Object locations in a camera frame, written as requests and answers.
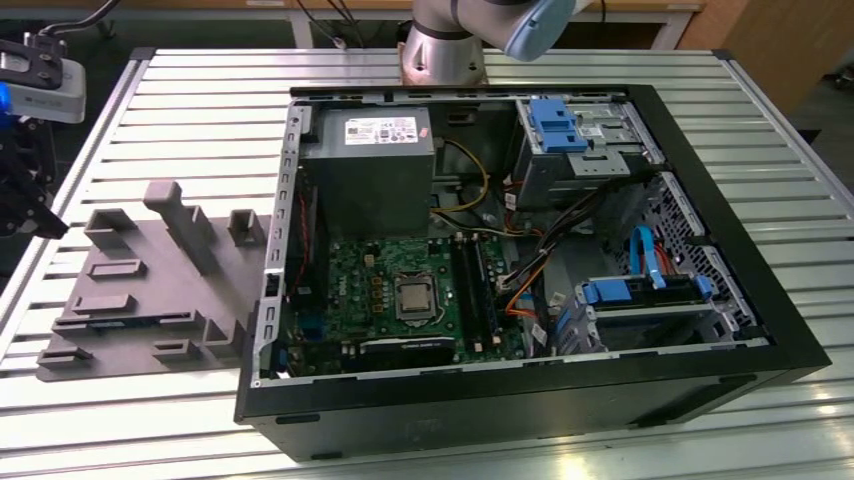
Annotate blue drive latch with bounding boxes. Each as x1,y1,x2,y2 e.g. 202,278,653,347
525,98,592,155

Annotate wooden cabinet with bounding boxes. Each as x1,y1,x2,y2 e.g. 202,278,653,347
677,0,854,117

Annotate hard disk in blue carrier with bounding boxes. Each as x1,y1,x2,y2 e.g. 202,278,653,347
578,276,713,309

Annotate black cable bundle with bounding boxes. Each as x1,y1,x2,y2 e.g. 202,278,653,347
500,168,662,294

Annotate black graphics card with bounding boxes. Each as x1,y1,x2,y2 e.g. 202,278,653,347
339,335,460,374

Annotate black PC case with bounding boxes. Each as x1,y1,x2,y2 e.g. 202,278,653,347
231,83,835,462

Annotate green motherboard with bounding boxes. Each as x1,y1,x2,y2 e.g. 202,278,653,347
287,234,536,376

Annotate loose cable with plug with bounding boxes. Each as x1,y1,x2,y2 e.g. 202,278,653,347
295,0,349,50

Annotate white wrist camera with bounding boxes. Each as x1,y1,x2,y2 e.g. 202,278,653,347
0,30,90,125

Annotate black case fan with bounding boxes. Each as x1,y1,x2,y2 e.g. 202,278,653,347
287,164,334,304

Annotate silver CPU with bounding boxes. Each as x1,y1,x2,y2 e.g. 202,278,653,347
398,285,434,312

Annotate metal disk bay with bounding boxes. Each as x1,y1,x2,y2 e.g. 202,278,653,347
557,272,757,354

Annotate grey power supply unit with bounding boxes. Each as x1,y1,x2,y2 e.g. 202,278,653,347
301,105,440,239

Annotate blue flat data wire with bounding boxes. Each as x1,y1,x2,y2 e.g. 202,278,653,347
629,225,670,291

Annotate yellow power wire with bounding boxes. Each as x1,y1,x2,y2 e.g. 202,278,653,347
430,139,494,217

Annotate white desk frame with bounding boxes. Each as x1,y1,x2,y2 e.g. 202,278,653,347
86,0,709,51

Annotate red twisted fan wire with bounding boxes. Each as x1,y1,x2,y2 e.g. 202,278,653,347
297,189,319,299

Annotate blue RAM stick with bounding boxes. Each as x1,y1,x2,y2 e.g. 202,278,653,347
54,315,195,331
472,238,504,346

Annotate metal drive cage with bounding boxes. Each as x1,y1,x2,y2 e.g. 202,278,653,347
512,96,668,212

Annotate grey parts rack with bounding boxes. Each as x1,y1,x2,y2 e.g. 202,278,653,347
34,180,275,384

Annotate black CPU socket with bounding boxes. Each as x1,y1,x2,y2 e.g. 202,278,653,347
390,271,448,325

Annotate black camera cable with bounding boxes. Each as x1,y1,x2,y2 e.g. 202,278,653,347
37,0,123,37

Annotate orange wire bundle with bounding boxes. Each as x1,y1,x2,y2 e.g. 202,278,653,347
504,277,557,320

